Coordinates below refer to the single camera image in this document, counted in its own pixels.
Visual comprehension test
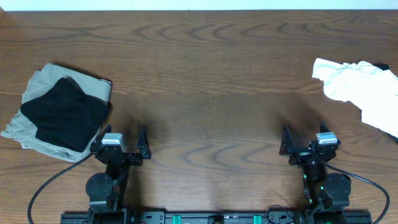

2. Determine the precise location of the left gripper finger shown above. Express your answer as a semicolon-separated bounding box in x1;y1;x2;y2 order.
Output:
96;124;111;144
137;126;151;159

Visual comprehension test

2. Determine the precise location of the white t-shirt with logo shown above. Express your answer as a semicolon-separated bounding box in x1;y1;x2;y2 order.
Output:
312;58;397;137

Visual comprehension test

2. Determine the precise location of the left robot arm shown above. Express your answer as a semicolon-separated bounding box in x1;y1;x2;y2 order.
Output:
86;125;152;224

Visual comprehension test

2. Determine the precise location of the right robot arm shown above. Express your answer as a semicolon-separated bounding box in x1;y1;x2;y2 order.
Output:
279;123;351;223

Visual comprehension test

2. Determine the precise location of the folded black garment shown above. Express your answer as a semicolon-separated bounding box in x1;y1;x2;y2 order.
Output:
21;78;109;152

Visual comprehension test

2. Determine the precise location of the crumpled black garment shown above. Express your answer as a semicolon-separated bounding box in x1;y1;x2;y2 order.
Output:
374;63;398;144

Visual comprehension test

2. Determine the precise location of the folded beige garment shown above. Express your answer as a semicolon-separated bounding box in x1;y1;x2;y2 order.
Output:
1;63;112;162

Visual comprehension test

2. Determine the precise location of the right black cable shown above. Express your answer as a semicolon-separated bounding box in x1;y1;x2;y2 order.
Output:
323;160;391;224

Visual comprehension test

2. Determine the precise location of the black cable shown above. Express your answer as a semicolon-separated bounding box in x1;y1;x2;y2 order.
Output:
27;151;94;224
323;160;391;224

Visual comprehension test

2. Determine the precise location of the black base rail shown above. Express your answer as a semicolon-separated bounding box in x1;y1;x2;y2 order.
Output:
60;210;372;224

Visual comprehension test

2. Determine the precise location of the left black cable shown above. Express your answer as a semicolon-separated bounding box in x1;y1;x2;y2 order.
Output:
27;151;94;224

